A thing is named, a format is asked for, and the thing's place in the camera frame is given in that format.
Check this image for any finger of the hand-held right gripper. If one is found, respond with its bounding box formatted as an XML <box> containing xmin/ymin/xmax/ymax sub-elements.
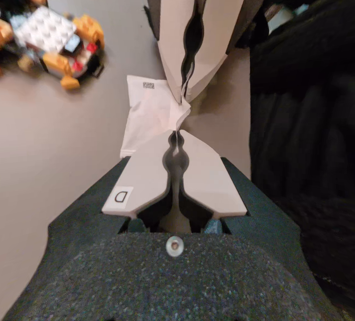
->
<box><xmin>182</xmin><ymin>0</ymin><xmax>248</xmax><ymax>103</ymax></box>
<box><xmin>158</xmin><ymin>0</ymin><xmax>199</xmax><ymax>104</ymax></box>

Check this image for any white paper bag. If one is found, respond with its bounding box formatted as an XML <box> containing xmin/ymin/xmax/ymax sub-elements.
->
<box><xmin>120</xmin><ymin>75</ymin><xmax>192</xmax><ymax>159</ymax></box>

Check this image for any yellow lego car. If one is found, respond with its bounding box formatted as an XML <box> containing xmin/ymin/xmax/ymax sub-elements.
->
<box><xmin>0</xmin><ymin>0</ymin><xmax>106</xmax><ymax>90</ymax></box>

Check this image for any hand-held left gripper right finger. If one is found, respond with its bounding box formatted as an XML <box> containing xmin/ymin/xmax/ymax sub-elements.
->
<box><xmin>179</xmin><ymin>130</ymin><xmax>248</xmax><ymax>232</ymax></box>

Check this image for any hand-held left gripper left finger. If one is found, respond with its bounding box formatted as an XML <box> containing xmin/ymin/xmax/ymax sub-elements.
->
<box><xmin>102</xmin><ymin>130</ymin><xmax>177</xmax><ymax>232</ymax></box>

